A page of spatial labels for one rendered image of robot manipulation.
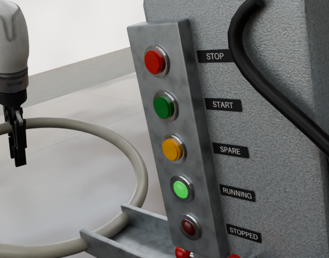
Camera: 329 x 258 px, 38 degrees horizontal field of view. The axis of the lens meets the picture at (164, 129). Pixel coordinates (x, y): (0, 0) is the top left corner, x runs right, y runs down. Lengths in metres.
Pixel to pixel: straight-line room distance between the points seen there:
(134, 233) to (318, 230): 0.56
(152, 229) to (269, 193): 0.50
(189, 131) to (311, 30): 0.17
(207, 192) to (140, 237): 0.45
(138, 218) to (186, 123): 0.50
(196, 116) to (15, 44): 0.72
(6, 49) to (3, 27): 0.05
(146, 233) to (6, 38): 0.54
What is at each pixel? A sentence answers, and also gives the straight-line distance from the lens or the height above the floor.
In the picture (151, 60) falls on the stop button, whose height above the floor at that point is 1.46.
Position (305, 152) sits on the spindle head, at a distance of 0.46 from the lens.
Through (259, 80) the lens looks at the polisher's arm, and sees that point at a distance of 0.44.
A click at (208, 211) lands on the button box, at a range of 0.55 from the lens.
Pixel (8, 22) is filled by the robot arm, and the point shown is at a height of 1.50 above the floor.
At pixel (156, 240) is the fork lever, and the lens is 0.95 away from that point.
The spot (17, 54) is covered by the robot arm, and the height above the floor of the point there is 1.43.
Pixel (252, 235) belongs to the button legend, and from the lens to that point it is 0.55.
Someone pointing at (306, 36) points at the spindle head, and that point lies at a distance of 0.43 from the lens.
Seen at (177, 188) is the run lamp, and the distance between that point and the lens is 0.55.
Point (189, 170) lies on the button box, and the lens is 0.54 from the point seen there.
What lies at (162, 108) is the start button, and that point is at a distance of 0.52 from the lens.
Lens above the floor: 1.54
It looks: 18 degrees down
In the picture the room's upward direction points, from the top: 11 degrees counter-clockwise
